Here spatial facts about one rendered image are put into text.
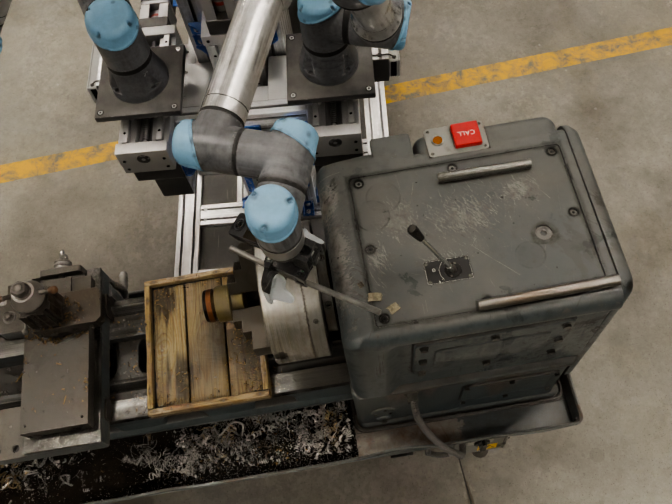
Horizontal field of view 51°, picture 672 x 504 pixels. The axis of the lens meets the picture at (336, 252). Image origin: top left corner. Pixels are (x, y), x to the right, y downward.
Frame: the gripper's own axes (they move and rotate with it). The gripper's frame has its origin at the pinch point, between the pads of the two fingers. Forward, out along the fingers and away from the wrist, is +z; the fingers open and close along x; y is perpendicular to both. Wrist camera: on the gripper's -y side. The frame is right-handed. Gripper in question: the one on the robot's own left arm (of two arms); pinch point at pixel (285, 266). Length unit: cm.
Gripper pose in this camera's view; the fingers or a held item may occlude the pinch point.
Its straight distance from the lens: 133.9
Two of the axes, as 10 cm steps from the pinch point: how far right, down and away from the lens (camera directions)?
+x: 4.4, -8.7, 2.3
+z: 0.5, 2.8, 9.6
